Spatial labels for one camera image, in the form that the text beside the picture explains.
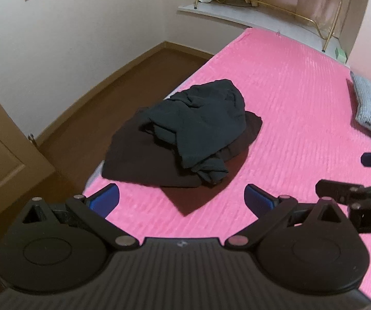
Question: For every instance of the wooden door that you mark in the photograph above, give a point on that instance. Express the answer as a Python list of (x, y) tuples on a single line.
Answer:
[(1, 155)]

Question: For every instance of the dark green sweater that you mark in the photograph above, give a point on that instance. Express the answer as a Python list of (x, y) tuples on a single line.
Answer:
[(204, 116)]

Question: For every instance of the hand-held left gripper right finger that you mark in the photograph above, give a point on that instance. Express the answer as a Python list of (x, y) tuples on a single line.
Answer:
[(257, 199)]

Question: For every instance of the small green box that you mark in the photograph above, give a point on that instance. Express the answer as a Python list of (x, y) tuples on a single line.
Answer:
[(341, 54)]

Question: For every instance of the gold metal rack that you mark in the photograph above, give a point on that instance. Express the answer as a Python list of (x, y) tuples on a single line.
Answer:
[(288, 11)]

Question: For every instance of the white window sill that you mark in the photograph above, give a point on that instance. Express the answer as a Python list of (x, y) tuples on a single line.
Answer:
[(237, 14)]

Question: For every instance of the brown garment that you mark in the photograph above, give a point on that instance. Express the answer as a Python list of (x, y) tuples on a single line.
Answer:
[(130, 164)]

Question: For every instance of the pink ribbed blanket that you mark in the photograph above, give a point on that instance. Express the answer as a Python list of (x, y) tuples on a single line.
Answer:
[(301, 103)]

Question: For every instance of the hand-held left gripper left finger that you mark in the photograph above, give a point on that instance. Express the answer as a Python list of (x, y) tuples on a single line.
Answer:
[(105, 197)]

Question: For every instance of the metal door stopper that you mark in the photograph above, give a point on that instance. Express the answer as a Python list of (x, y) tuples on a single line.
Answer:
[(32, 139)]

